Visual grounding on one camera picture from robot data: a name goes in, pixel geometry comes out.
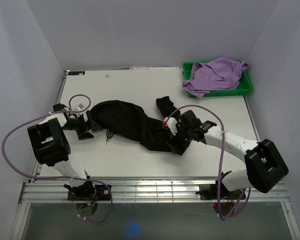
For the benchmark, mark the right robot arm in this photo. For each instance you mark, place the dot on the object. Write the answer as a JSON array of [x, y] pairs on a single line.
[[264, 165]]

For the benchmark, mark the papers behind table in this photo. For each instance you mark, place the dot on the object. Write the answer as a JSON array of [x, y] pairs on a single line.
[[154, 68]]

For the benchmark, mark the aluminium frame rail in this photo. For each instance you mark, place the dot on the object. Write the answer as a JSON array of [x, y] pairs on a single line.
[[123, 191]]

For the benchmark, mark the black trousers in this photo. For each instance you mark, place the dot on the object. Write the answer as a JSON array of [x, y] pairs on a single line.
[[130, 121]]

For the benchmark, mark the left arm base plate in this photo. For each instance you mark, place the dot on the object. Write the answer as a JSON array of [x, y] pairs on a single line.
[[100, 193]]

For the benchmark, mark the blue label sticker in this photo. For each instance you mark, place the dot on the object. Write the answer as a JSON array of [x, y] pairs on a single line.
[[76, 73]]

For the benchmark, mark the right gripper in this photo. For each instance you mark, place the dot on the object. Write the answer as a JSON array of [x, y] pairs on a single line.
[[175, 149]]

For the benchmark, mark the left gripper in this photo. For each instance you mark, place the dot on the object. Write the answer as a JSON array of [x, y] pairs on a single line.
[[83, 133]]

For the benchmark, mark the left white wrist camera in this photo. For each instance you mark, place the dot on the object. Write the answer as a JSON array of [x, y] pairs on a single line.
[[76, 110]]

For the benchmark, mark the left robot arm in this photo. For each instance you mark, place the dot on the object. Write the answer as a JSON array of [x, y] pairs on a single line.
[[51, 147]]

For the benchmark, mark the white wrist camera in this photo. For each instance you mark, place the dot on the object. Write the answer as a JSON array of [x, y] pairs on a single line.
[[76, 110], [171, 124]]

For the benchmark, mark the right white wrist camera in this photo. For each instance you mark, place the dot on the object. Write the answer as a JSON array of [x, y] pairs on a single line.
[[171, 124]]

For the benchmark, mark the purple trousers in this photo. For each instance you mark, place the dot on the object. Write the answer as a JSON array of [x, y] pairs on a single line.
[[215, 75]]

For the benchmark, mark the green plastic bin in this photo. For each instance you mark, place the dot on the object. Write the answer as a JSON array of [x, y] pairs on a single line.
[[244, 87]]

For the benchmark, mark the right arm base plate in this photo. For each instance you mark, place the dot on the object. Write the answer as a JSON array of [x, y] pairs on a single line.
[[209, 192]]

